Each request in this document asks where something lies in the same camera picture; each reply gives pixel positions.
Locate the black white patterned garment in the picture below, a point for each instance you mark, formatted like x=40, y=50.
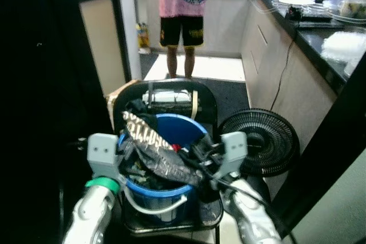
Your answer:
x=151, y=147

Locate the blue plastic bucket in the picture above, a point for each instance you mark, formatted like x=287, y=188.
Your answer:
x=160, y=198

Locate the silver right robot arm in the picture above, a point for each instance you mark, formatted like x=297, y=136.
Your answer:
x=251, y=215

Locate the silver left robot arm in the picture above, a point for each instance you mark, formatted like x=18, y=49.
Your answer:
x=91, y=215

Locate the black floor fan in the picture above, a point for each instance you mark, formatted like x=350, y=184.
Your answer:
x=260, y=141

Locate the brown cardboard box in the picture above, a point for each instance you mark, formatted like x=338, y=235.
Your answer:
x=117, y=92

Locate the white plastic box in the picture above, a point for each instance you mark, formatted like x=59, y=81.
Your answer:
x=166, y=96

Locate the dark door with beige panels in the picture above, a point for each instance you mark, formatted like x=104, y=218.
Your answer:
x=100, y=44

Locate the black topped kitchen counter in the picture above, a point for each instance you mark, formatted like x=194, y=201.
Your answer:
x=297, y=84

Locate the yellow bottle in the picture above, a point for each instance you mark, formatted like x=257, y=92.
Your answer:
x=142, y=35

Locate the clear plastic container stack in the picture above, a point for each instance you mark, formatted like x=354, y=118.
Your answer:
x=343, y=47

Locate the clear bowl with food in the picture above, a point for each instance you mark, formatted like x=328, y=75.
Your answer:
x=351, y=8

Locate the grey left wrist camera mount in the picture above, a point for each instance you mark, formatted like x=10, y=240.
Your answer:
x=102, y=152

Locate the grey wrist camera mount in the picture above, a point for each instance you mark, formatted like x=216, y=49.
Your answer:
x=234, y=147
x=102, y=152

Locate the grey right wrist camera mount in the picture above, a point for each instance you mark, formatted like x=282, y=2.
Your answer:
x=234, y=147

